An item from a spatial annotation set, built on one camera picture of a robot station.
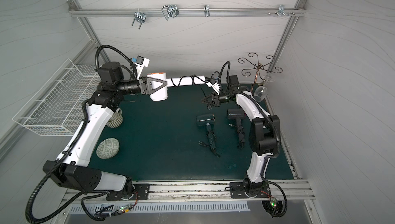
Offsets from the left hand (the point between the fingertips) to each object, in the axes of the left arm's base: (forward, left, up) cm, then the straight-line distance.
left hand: (164, 84), depth 61 cm
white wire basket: (-6, +49, -10) cm, 50 cm away
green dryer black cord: (-3, -22, -40) cm, 46 cm away
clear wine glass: (+16, -49, -21) cm, 55 cm away
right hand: (+9, -16, -22) cm, 28 cm away
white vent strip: (-38, +28, -46) cm, 66 cm away
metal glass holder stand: (+27, -48, -12) cm, 56 cm away
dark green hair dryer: (+7, -19, -38) cm, 43 cm away
